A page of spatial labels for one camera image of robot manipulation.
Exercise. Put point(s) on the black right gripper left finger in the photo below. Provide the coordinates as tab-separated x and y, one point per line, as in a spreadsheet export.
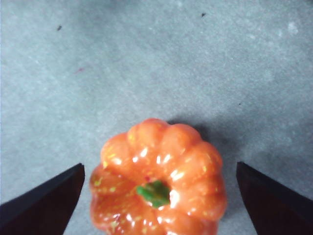
41	208

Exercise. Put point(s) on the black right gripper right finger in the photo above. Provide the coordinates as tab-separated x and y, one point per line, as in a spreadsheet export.
276	208

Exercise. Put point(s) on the orange toy pumpkin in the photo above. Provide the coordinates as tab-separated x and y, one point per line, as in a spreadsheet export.
156	176

